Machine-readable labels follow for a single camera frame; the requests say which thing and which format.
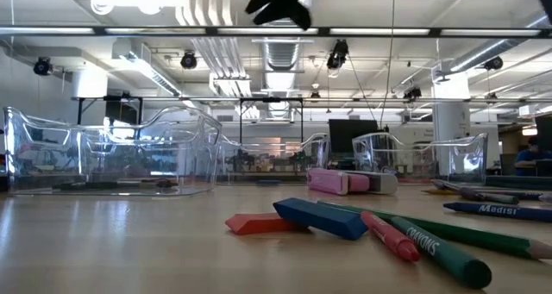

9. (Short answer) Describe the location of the orange red eraser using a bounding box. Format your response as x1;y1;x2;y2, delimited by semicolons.
224;212;303;236

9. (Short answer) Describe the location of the yellow pencil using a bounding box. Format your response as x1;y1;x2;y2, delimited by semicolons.
422;188;459;197

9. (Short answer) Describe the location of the red crayon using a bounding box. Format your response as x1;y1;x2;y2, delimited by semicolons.
361;210;422;264

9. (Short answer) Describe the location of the blue marker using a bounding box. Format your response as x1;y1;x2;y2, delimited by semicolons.
442;201;552;224

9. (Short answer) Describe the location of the green crayon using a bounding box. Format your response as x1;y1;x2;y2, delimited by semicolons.
390;216;492;291

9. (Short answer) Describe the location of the grey crayon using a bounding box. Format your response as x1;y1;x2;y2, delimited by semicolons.
486;190;552;203

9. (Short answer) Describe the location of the green pencil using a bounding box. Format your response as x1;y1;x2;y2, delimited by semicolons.
317;199;552;261

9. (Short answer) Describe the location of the black crossbar with lights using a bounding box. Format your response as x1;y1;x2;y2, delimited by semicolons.
0;24;552;40

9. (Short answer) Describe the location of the black monitor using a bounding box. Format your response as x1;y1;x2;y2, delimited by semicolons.
536;114;552;153
328;118;380;155

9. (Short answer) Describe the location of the clear plastic bin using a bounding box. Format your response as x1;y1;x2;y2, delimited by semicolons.
352;132;490;185
81;128;219;186
3;105;223;197
215;132;331;185

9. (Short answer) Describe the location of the white column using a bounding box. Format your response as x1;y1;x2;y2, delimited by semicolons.
71;72;109;99
432;72;472;179

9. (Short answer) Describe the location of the person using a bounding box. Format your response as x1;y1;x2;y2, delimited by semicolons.
514;135;552;177

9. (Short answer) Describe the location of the silver ventilation duct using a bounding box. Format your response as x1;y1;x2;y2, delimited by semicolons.
254;26;316;119

